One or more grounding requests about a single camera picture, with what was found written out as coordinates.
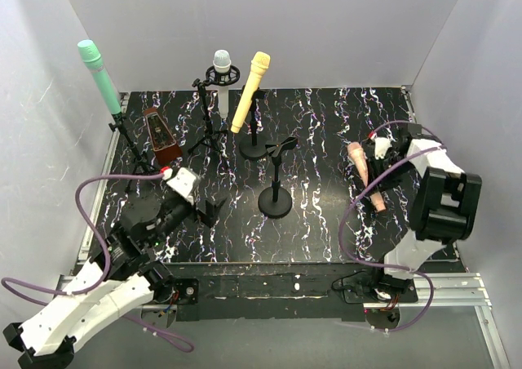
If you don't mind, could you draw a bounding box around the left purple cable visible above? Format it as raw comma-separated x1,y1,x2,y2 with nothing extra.
1,169,195,353

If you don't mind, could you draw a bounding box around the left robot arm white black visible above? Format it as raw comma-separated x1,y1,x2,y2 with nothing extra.
3,193,223,368

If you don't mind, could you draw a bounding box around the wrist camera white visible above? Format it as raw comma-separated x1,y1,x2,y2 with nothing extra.
369,135,392,159
161,167,201,205

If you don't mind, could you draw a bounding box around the green microphone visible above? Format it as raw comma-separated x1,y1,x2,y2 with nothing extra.
77,39,122,115

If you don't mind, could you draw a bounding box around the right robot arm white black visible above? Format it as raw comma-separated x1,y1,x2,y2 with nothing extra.
364,122,482,297

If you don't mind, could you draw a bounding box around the yellow microphone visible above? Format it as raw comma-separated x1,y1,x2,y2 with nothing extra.
230,51,271,134

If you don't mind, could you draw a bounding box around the black round base mic stand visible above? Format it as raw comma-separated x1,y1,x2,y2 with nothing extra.
239,88,267,161

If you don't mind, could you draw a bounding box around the aluminium front rail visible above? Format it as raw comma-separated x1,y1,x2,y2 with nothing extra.
51,273,490,309

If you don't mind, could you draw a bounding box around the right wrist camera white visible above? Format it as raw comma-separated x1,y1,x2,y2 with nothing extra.
369,135,392,159

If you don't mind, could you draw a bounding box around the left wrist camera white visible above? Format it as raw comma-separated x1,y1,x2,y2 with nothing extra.
161,167,201,205

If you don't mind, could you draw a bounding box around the small black clip mic stand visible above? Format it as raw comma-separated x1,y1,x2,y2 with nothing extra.
108,113,158,176

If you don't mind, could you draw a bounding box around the brown wooden metronome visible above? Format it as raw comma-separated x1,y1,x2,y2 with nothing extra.
144,107,183,166

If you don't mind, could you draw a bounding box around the pink microphone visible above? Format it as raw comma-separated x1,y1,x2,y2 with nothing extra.
347,142,386,212

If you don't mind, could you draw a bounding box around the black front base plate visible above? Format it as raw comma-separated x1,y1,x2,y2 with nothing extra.
71,260,470,323

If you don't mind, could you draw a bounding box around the aluminium left side rail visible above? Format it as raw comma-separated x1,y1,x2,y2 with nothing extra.
77,92,130,263

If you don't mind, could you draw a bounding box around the white microphone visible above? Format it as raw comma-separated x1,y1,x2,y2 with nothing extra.
213,49,232,120

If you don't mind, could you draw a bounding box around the black tripod shock mount stand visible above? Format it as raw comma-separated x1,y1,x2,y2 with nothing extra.
188,65,241,155

